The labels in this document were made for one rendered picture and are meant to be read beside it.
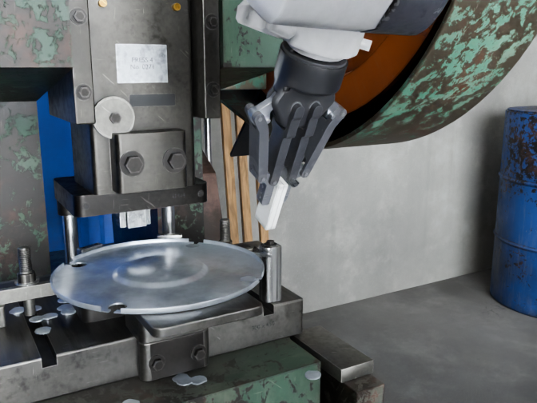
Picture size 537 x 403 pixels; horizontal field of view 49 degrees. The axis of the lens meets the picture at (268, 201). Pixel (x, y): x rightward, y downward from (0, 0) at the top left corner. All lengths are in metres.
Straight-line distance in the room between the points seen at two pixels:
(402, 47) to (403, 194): 2.00
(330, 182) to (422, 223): 0.61
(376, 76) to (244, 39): 0.21
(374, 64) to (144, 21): 0.34
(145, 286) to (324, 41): 0.39
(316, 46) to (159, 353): 0.45
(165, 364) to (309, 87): 0.42
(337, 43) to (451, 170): 2.46
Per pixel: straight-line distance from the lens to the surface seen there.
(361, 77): 0.94
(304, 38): 0.60
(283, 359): 0.89
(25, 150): 1.07
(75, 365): 0.83
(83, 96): 0.77
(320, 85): 0.62
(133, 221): 0.92
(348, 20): 0.50
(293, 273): 2.55
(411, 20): 0.52
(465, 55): 0.83
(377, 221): 2.76
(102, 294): 0.78
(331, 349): 0.93
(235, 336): 0.90
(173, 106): 0.85
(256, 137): 0.66
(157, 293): 0.76
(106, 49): 0.82
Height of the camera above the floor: 1.06
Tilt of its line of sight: 13 degrees down
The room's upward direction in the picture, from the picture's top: straight up
